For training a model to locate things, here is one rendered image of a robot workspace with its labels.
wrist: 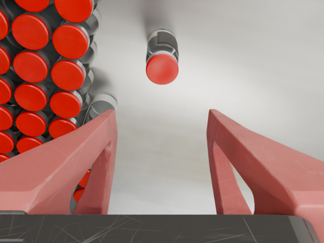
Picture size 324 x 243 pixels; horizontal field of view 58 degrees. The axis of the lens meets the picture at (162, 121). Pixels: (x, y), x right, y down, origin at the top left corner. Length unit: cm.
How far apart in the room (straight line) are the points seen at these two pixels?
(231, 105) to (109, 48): 11
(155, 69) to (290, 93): 13
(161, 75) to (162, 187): 16
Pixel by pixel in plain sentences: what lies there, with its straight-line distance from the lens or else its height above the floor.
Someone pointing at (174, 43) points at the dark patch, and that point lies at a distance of 20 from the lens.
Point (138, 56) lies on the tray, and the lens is 23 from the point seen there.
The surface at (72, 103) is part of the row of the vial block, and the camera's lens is 20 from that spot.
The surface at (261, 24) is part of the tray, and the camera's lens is 23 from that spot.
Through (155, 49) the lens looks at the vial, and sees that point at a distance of 19.
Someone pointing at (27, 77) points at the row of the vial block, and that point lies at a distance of 20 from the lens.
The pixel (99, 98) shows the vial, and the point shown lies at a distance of 24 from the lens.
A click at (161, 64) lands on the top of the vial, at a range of 18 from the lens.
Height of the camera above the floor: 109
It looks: 54 degrees down
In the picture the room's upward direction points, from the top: 180 degrees clockwise
